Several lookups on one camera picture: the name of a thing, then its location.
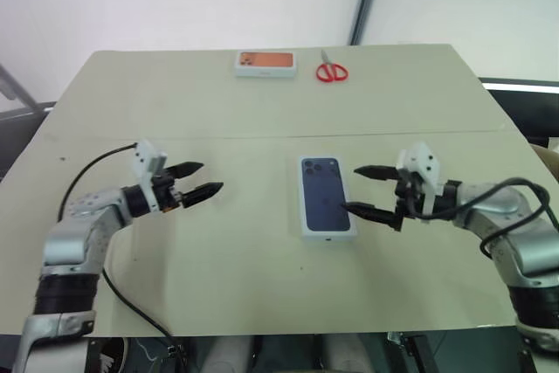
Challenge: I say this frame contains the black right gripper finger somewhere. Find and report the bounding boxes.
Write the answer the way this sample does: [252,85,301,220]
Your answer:
[341,200,404,233]
[352,163,400,183]

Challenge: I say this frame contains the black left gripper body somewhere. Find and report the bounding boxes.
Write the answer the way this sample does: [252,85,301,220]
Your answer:
[152,170,184,214]

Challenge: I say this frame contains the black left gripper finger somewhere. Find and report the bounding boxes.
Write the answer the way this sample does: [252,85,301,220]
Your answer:
[180,181,225,209]
[166,161,205,182]

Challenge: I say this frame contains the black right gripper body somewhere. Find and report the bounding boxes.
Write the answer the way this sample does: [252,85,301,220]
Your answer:
[393,169,428,220]

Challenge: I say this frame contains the white phone box lid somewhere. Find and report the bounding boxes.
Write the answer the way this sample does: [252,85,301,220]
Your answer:
[297,155,359,245]

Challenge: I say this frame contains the orange print phone box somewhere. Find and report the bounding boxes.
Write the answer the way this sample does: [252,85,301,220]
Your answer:
[234,50,300,79]

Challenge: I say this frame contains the black box with white logo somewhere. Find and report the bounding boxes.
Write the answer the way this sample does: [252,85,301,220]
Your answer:
[86,336,128,373]

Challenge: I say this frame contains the pale rounded shape under table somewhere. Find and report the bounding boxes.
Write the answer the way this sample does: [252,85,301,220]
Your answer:
[321,333,386,373]
[204,334,255,373]

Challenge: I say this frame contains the tan rounded object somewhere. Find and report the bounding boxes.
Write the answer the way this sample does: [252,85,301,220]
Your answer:
[531,136,559,183]

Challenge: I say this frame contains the black bar with white stripe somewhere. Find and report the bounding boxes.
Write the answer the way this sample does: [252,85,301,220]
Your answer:
[477,77,559,95]

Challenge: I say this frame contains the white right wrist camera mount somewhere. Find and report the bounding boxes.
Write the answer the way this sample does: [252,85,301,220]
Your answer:
[394,142,443,224]

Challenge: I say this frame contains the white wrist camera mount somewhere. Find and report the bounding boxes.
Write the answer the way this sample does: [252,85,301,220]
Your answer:
[132,140,169,214]
[394,142,443,224]

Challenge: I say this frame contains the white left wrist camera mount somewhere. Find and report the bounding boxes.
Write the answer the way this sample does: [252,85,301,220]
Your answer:
[132,140,169,214]

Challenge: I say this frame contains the red handled scissors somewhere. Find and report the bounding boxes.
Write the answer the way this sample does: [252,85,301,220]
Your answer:
[314,48,349,84]

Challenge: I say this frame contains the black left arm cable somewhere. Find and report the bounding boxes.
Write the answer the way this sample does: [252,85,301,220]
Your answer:
[59,142,178,350]

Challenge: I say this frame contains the black metal table bracket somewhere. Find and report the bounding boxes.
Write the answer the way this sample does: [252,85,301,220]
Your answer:
[386,331,438,373]

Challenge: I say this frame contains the grey metal frame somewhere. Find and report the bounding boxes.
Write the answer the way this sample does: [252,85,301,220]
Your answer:
[0,61,57,117]

